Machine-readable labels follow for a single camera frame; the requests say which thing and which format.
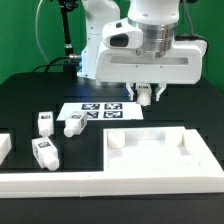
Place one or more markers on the white block at left edge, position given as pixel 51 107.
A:
pixel 5 146

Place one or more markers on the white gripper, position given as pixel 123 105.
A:
pixel 182 64

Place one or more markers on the white sheet with markers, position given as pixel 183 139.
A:
pixel 103 110

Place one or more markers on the white square tabletop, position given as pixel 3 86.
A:
pixel 173 149

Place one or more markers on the white U-shaped fence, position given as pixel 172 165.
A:
pixel 106 183

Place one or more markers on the black camera stand pole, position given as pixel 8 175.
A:
pixel 67 6

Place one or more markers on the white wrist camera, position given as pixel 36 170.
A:
pixel 120 34

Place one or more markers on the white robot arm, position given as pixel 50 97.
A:
pixel 140 50

